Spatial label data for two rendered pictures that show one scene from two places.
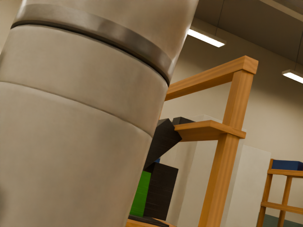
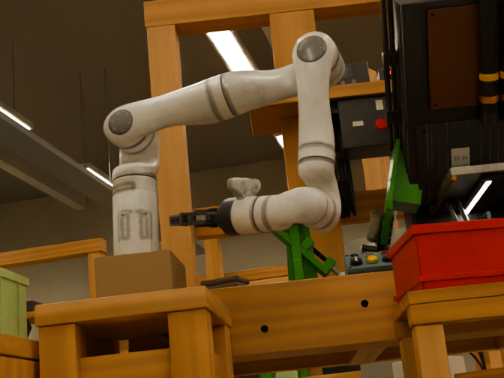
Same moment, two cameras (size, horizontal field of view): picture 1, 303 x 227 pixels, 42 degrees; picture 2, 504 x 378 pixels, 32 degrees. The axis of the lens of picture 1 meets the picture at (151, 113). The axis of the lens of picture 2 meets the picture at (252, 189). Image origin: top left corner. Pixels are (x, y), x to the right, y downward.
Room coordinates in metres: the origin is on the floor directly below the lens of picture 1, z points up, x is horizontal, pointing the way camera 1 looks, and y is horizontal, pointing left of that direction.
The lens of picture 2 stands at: (-0.89, 1.43, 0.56)
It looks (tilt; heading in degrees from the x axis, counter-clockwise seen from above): 16 degrees up; 301
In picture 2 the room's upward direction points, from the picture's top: 6 degrees counter-clockwise
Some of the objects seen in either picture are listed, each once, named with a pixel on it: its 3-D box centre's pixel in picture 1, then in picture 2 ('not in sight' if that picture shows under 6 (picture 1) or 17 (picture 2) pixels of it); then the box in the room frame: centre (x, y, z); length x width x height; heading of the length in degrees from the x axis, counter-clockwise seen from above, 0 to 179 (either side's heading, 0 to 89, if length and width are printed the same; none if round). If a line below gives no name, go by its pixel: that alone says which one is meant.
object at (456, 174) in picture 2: not in sight; (469, 193); (-0.26, -0.68, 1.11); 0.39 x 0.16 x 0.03; 119
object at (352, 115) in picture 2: not in sight; (367, 127); (0.06, -0.86, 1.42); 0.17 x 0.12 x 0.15; 29
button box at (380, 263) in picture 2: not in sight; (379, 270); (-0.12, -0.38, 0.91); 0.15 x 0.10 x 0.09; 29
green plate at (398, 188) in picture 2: not in sight; (403, 183); (-0.11, -0.64, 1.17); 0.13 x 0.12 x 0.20; 29
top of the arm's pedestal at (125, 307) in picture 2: not in sight; (140, 317); (0.22, 0.05, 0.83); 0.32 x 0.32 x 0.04; 25
